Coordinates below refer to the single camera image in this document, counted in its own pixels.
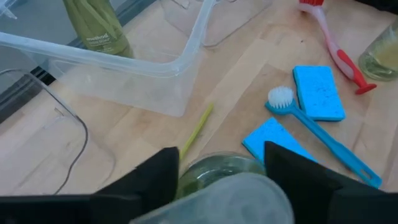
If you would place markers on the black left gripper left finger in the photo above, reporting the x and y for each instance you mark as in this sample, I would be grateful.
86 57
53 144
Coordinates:
93 208

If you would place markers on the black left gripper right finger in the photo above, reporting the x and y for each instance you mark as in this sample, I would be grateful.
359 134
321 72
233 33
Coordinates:
342 208

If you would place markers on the blue dish brush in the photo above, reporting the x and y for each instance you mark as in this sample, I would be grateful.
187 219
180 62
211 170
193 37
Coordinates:
326 137

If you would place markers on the blue sponge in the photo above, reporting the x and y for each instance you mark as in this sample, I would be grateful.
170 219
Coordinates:
273 137
318 93

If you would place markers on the clear pump soap bottle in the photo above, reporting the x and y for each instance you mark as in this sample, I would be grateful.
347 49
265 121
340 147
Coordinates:
382 59
217 168
99 28

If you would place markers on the yellow-green dish brush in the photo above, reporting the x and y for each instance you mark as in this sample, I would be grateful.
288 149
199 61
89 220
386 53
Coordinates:
199 127

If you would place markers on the red dish brush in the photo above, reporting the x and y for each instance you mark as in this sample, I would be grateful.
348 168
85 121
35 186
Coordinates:
342 59

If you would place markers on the translucent plastic tub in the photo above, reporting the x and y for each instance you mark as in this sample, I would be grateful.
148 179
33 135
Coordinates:
124 77

